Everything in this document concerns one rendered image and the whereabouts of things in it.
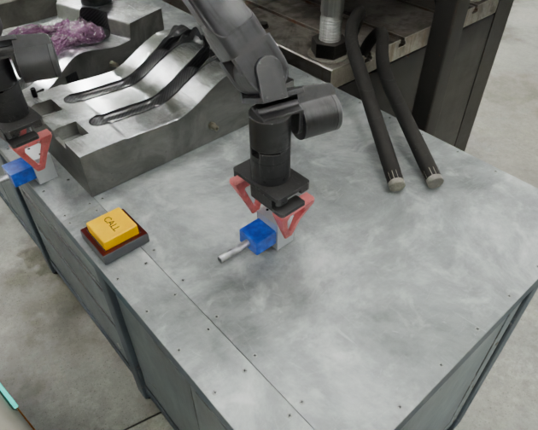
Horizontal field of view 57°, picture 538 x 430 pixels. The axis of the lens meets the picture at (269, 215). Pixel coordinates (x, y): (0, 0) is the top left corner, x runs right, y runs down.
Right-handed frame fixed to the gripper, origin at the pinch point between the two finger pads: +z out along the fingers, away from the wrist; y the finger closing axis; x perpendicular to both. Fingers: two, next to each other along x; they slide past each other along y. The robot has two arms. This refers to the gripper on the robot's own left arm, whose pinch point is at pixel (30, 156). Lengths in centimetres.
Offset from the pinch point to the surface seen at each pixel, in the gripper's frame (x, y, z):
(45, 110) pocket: -8.2, 9.1, -2.2
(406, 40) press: -107, -10, 9
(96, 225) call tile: 0.3, -23.6, 1.0
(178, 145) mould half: -23.1, -13.4, 2.4
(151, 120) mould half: -20.0, -10.6, -3.4
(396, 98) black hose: -63, -36, -1
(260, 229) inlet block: -17.5, -42.9, 0.9
